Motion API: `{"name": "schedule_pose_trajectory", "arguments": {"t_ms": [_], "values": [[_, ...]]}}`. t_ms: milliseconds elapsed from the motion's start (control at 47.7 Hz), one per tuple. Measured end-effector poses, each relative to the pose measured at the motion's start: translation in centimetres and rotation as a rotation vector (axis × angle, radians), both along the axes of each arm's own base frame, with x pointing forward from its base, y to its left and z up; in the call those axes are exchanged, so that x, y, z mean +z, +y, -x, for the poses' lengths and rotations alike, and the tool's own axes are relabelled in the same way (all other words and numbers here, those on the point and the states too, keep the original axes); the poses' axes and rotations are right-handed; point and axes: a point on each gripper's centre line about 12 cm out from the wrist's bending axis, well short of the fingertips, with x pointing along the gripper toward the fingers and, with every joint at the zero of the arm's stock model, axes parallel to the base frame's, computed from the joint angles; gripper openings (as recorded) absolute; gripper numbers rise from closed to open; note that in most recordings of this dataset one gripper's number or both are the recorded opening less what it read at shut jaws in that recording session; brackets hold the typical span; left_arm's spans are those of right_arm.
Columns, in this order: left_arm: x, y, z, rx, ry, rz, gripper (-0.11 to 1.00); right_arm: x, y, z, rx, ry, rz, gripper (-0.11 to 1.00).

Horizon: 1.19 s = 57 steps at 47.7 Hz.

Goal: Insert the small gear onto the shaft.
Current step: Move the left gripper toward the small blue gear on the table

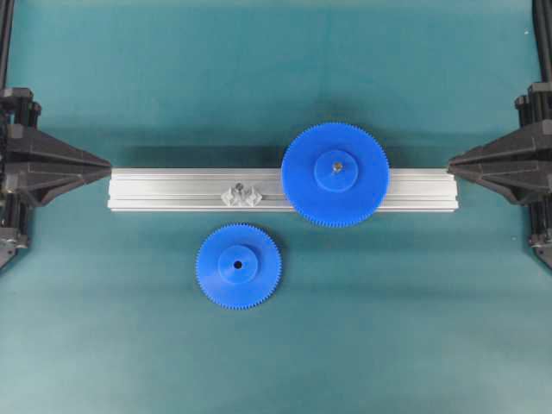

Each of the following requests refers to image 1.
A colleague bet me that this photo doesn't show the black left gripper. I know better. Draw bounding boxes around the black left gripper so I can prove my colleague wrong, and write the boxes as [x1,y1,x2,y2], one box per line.
[1,88,111,259]

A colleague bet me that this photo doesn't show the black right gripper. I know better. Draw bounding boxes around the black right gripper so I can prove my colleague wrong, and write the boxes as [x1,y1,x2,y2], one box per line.
[448,83,551,259]

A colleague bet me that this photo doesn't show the small blue gear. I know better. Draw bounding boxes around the small blue gear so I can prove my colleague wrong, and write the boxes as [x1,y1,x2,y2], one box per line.
[195,223,283,310]

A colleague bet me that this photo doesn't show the large blue gear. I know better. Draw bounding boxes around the large blue gear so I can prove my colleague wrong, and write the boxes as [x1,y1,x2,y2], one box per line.
[280,122,391,228]

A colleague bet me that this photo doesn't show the aluminium extrusion rail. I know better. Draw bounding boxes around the aluminium extrusion rail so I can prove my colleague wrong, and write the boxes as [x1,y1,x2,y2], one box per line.
[108,168,459,212]

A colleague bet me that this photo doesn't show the black right frame post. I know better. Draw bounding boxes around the black right frame post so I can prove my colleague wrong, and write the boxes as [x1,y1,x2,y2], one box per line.
[532,0,551,82]

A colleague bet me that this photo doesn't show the black frame post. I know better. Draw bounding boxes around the black frame post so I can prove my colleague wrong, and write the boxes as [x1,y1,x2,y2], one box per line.
[0,0,15,89]
[532,0,551,82]

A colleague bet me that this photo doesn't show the black left frame post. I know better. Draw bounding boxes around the black left frame post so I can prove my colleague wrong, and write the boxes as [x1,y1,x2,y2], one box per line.
[0,0,15,89]

